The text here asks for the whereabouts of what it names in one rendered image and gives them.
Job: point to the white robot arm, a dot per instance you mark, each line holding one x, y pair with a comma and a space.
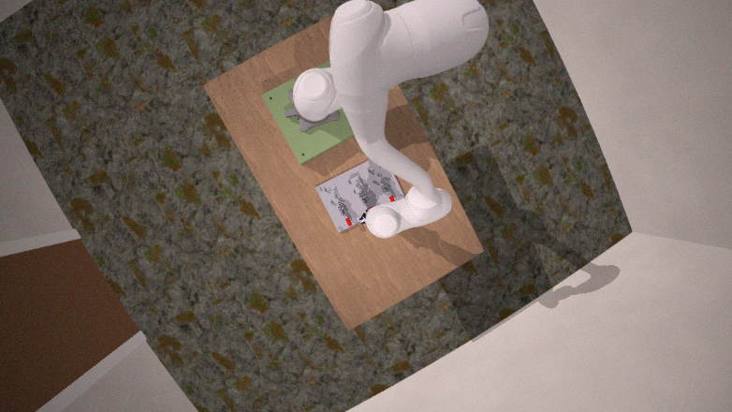
370, 52

